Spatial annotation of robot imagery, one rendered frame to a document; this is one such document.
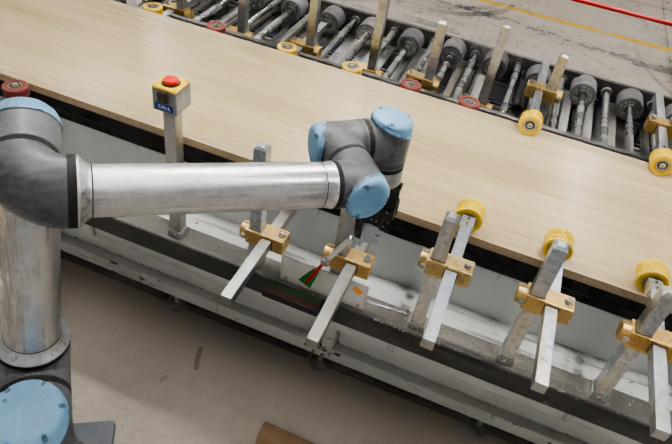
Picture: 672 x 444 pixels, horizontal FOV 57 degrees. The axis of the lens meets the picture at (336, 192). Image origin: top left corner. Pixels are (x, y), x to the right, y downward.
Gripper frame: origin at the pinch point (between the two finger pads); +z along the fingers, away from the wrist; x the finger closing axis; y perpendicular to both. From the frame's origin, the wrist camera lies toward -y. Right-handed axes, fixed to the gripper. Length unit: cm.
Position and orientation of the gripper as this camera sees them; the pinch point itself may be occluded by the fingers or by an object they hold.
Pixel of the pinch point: (357, 240)
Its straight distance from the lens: 150.3
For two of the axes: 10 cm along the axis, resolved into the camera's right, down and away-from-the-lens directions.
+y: 9.3, 3.2, -2.0
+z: -1.3, 7.6, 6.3
